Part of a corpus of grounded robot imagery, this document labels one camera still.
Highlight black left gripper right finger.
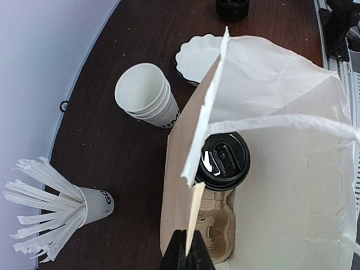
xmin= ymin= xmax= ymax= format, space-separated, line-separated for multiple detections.
xmin=185 ymin=230 xmax=215 ymax=270

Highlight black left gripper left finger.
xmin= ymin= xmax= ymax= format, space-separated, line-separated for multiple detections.
xmin=159 ymin=229 xmax=186 ymax=270

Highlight cardboard cup carrier tray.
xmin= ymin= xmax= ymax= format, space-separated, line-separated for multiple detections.
xmin=196 ymin=189 xmax=236 ymax=264

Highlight black plastic cup lid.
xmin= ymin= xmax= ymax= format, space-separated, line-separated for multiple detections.
xmin=195 ymin=132 xmax=251 ymax=191

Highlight brown paper takeout bag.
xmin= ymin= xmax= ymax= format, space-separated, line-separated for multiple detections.
xmin=160 ymin=33 xmax=359 ymax=269

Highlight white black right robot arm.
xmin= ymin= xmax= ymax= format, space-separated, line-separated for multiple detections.
xmin=323 ymin=0 xmax=359 ymax=62

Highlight stack of white paper cups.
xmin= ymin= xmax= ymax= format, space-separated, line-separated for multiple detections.
xmin=114 ymin=63 xmax=179 ymax=129

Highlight white scalloped dish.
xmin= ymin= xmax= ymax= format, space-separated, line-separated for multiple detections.
xmin=175 ymin=33 xmax=223 ymax=87

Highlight stack of black cup lids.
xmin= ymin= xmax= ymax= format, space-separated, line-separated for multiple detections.
xmin=215 ymin=0 xmax=250 ymax=22

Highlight black round wall grommet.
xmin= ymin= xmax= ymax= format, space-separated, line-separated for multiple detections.
xmin=60 ymin=101 xmax=69 ymax=113

